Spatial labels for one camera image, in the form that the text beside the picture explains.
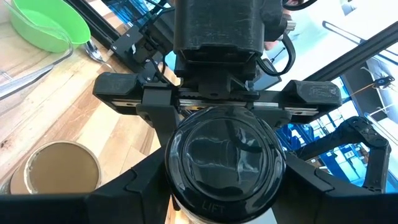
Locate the clear plastic bin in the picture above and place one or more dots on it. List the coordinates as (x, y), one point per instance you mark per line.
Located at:
(31, 73)

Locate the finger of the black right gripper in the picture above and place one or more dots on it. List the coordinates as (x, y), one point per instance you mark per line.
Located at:
(158, 115)
(276, 119)

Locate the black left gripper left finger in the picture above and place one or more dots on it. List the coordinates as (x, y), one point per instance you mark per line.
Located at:
(124, 205)

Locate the green plastic bowl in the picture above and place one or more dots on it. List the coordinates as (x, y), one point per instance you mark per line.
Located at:
(46, 28)

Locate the black-lidded spice jar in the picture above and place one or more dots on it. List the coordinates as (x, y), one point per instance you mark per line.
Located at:
(224, 161)

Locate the silver metal spoon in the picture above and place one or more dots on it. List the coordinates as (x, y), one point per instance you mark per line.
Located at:
(91, 51)

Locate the tan-lidded spice jar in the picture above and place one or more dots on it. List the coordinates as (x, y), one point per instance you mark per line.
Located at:
(62, 168)

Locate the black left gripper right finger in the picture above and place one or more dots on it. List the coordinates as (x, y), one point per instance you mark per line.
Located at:
(326, 208)

